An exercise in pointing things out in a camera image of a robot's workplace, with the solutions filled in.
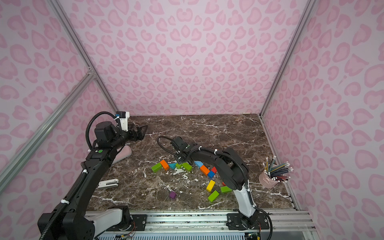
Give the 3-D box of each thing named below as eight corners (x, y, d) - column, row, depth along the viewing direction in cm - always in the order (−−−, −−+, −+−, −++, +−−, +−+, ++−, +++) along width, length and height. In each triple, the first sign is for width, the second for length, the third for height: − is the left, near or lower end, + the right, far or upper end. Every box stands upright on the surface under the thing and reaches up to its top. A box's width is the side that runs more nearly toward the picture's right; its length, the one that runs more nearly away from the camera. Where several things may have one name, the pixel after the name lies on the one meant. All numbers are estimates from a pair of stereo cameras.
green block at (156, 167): (154, 173, 92) (153, 172, 90) (151, 169, 93) (150, 167, 92) (162, 167, 94) (162, 166, 92) (159, 163, 96) (159, 161, 94)
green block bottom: (212, 203, 80) (212, 202, 79) (207, 198, 82) (207, 197, 80) (219, 195, 83) (220, 194, 81) (215, 190, 85) (215, 189, 83)
